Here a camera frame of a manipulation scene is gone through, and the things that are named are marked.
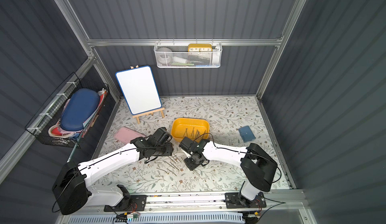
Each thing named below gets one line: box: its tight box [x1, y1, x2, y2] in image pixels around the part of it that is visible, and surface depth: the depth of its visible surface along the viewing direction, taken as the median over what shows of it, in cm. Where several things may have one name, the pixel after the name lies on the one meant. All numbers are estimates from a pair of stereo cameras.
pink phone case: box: [115, 126, 146, 145], surface depth 99 cm
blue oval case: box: [60, 88, 101, 132], surface depth 69 cm
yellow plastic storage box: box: [170, 117, 210, 142], surface depth 103 cm
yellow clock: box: [187, 43, 213, 52], surface depth 89 cm
